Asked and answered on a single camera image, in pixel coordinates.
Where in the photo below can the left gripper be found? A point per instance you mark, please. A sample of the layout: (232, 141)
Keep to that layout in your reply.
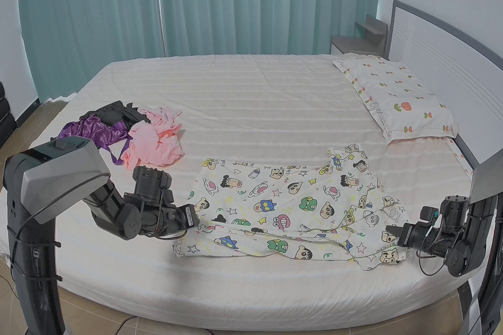
(179, 219)

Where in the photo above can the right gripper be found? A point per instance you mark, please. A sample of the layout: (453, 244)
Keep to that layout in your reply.
(416, 235)

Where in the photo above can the white printed pyjama top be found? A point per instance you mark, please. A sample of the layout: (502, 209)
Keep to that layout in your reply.
(298, 207)

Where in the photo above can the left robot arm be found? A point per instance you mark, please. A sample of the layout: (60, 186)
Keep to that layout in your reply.
(35, 247)

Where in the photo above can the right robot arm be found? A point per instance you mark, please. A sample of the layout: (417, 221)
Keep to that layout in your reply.
(479, 223)

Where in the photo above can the pink garment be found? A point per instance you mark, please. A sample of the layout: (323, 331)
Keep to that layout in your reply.
(153, 145)

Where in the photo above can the purple satin garment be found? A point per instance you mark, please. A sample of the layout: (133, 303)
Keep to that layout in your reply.
(102, 131)

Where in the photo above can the black garment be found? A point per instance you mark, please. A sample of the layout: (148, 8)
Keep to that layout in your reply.
(114, 113)

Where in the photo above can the white printed pillow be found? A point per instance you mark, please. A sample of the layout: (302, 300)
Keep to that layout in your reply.
(397, 98)

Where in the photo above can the bed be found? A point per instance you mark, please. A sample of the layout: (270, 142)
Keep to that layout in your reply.
(255, 101)

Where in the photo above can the grey bedside table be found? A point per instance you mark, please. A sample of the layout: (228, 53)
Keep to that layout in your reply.
(353, 45)

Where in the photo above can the black chest of drawers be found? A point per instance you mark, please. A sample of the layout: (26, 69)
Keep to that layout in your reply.
(6, 117)

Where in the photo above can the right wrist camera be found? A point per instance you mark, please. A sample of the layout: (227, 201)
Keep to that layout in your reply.
(427, 216)

